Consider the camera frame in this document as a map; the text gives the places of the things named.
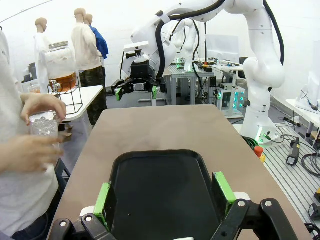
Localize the white side table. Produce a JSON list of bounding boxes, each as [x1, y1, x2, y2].
[[56, 85, 105, 131]]

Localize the glass drink dispenser jar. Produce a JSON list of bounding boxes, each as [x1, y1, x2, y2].
[[45, 41, 78, 93]]

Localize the red emergency stop button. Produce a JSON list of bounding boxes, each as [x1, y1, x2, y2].
[[253, 145, 267, 164]]

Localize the black coiled cable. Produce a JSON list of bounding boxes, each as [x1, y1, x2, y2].
[[300, 151, 320, 179]]

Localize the person's left hand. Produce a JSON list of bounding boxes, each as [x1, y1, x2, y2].
[[19, 92, 68, 126]]

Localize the person's right hand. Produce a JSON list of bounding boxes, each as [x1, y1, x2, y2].
[[9, 134, 65, 174]]

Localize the control box with green lights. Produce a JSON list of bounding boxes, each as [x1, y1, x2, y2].
[[215, 86, 247, 119]]

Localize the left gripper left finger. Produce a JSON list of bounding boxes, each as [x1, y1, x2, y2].
[[48, 181, 118, 240]]

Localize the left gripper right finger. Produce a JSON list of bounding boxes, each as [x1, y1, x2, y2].
[[211, 171, 293, 240]]

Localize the aluminium frame table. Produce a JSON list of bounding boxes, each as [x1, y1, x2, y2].
[[163, 62, 216, 106]]

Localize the mannequin in blue shirt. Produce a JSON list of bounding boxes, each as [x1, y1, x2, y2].
[[84, 13, 110, 61]]

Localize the black handheld device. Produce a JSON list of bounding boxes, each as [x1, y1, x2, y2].
[[286, 136, 301, 166]]

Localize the mannequin in white coat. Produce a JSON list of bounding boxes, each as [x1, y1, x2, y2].
[[33, 17, 54, 95]]

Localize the tall clear iced cup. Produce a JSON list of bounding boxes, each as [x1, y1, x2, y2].
[[27, 83, 42, 95]]

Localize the short clear iced cup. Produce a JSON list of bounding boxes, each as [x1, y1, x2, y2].
[[29, 111, 61, 171]]

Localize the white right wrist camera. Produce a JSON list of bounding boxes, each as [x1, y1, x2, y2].
[[123, 41, 150, 63]]

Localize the black plastic serving tray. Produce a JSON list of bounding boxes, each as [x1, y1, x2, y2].
[[108, 149, 226, 240]]

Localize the white workbench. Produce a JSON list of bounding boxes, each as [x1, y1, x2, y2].
[[285, 98, 320, 141]]

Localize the mannequin in cream sweater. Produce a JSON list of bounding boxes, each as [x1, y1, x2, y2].
[[71, 7, 109, 126]]

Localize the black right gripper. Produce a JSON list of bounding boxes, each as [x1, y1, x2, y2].
[[111, 61, 167, 102]]

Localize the person in grey sweatshirt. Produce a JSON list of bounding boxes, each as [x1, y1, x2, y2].
[[0, 29, 61, 238]]

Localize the black wire dispenser stand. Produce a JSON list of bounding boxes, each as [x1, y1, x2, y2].
[[47, 76, 84, 116]]

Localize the black stool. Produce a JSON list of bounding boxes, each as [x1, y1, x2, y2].
[[53, 157, 73, 201]]

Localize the person's right forearm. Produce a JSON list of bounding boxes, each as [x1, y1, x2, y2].
[[0, 142, 16, 174]]

